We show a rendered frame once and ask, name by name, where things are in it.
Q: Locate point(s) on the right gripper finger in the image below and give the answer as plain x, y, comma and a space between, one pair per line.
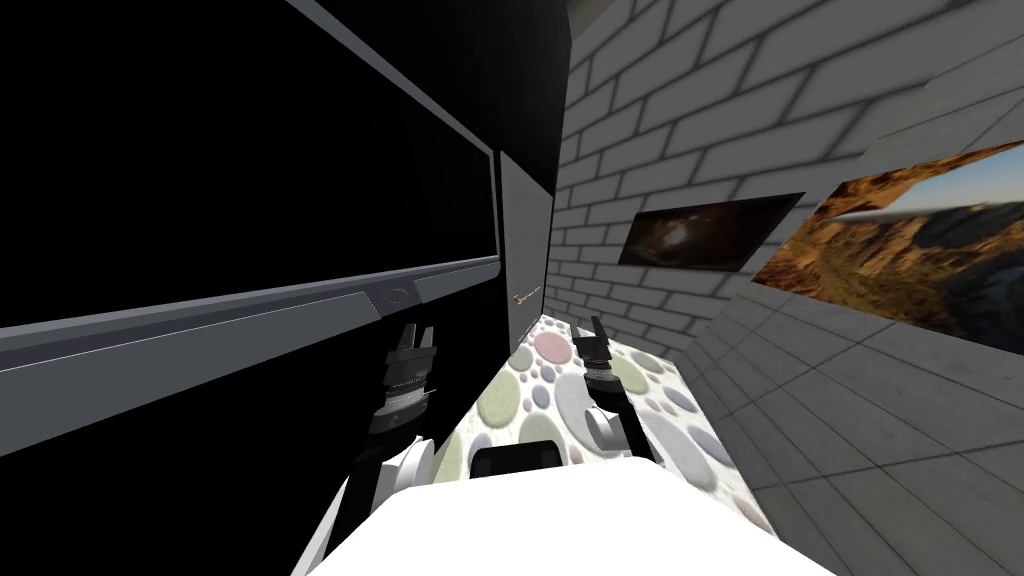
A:
578, 333
598, 327

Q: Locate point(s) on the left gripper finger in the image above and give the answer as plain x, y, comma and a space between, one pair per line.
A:
409, 339
427, 337

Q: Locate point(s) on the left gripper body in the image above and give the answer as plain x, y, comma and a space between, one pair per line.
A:
411, 366

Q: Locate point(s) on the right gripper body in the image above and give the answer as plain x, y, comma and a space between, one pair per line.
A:
594, 354

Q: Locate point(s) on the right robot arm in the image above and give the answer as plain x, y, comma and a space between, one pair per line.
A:
612, 416

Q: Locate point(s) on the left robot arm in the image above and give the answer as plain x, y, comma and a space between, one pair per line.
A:
390, 436

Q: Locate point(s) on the grey flat panel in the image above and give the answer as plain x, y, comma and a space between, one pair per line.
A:
525, 256

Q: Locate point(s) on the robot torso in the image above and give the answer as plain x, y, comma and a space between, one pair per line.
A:
576, 528

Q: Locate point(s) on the black appliance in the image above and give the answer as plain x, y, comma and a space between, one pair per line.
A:
240, 160

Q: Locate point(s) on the dark wall picture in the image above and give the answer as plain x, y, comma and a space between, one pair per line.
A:
704, 232

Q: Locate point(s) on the brown landscape wall picture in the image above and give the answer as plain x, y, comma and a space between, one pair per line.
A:
920, 248

